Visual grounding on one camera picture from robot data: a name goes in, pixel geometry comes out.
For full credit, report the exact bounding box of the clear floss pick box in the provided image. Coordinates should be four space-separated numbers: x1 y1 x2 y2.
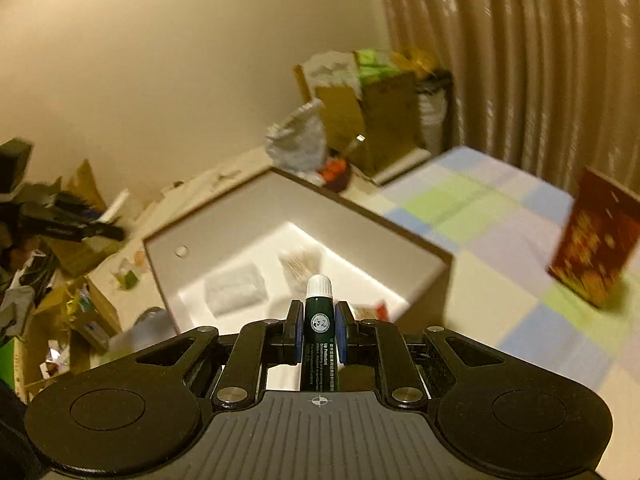
204 262 268 316

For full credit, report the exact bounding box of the checkered tablecloth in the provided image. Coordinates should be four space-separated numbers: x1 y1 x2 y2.
364 148 639 479

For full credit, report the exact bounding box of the large white cardboard box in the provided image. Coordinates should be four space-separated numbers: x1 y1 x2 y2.
144 169 452 334

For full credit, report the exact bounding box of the dark green tube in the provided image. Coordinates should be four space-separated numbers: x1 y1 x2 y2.
300 274 337 392

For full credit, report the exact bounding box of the brown cardboard boxes pile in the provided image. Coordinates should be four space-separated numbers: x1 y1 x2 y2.
316 49 452 177

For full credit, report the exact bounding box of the cluttered pile of items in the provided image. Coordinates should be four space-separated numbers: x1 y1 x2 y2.
0 136 132 401

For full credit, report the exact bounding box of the silver plastic bag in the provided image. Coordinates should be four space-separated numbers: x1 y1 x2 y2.
265 99 326 174

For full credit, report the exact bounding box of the red snack packet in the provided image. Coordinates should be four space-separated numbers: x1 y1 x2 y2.
352 301 390 322

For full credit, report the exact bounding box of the cotton swab bundle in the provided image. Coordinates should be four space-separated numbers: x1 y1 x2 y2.
278 246 322 288

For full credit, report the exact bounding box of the red gift box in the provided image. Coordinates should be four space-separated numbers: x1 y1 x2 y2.
548 168 639 309

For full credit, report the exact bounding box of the brown curtain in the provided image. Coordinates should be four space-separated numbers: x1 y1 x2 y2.
383 0 639 192

